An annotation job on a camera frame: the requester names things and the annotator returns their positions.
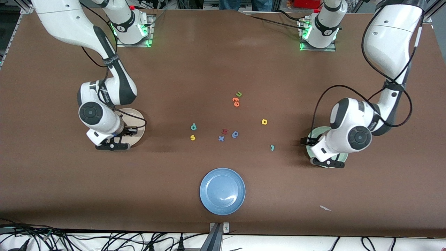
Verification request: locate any beige brown plate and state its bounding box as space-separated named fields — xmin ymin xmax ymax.
xmin=117 ymin=108 xmax=146 ymax=147

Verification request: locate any light green plate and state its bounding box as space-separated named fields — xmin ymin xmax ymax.
xmin=306 ymin=126 xmax=349 ymax=169

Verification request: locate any blue plate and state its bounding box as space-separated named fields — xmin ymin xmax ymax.
xmin=199 ymin=168 xmax=246 ymax=215

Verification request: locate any red box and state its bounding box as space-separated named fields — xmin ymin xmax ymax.
xmin=294 ymin=0 xmax=322 ymax=9

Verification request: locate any person in blue jeans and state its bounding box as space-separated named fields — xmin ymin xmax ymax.
xmin=219 ymin=0 xmax=273 ymax=12

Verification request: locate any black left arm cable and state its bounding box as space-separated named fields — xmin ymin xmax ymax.
xmin=311 ymin=7 xmax=418 ymax=140

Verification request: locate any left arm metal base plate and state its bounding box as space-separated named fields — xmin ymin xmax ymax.
xmin=298 ymin=17 xmax=337 ymax=52

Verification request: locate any thin black looped cable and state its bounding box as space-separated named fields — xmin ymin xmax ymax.
xmin=361 ymin=236 xmax=377 ymax=251

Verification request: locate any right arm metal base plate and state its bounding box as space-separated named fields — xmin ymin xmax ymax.
xmin=116 ymin=14 xmax=155 ymax=48

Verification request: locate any black base power cable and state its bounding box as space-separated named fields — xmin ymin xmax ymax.
xmin=244 ymin=10 xmax=304 ymax=28

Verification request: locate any thick black floor cable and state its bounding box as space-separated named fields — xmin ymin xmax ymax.
xmin=0 ymin=218 xmax=60 ymax=235

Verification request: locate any metal table clamp bracket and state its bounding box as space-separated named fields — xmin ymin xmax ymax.
xmin=208 ymin=222 xmax=230 ymax=251

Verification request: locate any aluminium frame profile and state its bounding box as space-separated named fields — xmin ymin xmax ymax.
xmin=422 ymin=0 xmax=446 ymax=24
xmin=0 ymin=0 xmax=35 ymax=70

